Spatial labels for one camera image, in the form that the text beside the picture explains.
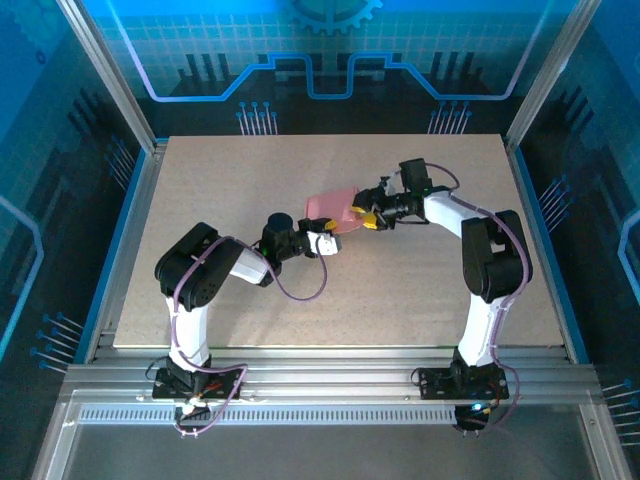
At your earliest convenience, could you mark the pink paper box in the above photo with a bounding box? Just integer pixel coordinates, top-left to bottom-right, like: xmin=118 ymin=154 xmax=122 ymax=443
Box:
xmin=304 ymin=186 xmax=365 ymax=236

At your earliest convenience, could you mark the blue table edge strip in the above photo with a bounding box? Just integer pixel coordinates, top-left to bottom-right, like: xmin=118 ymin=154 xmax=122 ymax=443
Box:
xmin=73 ymin=147 xmax=151 ymax=364
xmin=509 ymin=144 xmax=591 ymax=365

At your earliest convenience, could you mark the black round connector with LEDs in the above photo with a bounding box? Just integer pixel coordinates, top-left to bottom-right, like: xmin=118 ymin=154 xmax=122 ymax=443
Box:
xmin=451 ymin=403 xmax=496 ymax=437

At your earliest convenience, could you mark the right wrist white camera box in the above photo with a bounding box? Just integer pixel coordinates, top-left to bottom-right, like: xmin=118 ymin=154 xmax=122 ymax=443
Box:
xmin=378 ymin=172 xmax=402 ymax=199

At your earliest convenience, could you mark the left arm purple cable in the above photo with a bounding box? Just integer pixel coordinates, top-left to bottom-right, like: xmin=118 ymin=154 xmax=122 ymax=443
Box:
xmin=143 ymin=234 xmax=331 ymax=439

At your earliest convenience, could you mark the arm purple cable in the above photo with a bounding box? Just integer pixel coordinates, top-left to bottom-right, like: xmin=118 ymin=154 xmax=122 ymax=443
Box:
xmin=143 ymin=234 xmax=331 ymax=439
xmin=427 ymin=163 xmax=532 ymax=437

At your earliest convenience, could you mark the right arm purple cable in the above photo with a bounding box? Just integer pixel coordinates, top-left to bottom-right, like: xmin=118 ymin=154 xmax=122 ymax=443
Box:
xmin=427 ymin=163 xmax=532 ymax=437

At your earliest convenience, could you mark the long aluminium frame rail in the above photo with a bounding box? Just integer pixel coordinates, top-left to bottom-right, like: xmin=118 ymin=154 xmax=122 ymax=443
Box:
xmin=62 ymin=344 xmax=604 ymax=407

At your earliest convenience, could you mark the short aluminium side rail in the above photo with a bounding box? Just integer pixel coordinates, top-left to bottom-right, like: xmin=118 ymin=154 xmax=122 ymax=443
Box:
xmin=83 ymin=139 xmax=169 ymax=364

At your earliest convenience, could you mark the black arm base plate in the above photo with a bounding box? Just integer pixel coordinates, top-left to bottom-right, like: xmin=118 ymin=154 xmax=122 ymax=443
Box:
xmin=416 ymin=366 xmax=511 ymax=401
xmin=151 ymin=366 xmax=245 ymax=401

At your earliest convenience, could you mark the grey slotted cable duct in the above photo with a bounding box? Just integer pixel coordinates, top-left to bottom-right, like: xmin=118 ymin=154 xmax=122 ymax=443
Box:
xmin=78 ymin=407 xmax=460 ymax=427

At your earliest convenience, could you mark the aluminium corner post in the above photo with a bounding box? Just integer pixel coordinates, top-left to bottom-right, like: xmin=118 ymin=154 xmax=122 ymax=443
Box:
xmin=503 ymin=0 xmax=604 ymax=151
xmin=55 ymin=0 xmax=169 ymax=154

